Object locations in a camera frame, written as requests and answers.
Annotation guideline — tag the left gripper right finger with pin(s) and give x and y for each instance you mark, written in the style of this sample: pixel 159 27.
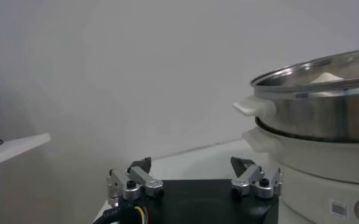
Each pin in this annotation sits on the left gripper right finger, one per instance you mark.
pixel 255 182

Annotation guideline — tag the stainless steel steamer basket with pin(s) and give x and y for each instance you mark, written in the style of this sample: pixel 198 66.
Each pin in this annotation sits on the stainless steel steamer basket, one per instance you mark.
pixel 319 115

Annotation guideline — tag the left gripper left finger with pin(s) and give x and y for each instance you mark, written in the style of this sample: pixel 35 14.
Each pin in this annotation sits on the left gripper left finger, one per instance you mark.
pixel 136 182

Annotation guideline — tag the white electric cooker pot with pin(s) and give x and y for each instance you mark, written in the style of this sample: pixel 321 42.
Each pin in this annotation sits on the white electric cooker pot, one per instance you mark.
pixel 319 182

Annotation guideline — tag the white side table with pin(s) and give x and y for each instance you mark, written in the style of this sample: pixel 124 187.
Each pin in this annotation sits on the white side table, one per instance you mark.
pixel 14 149

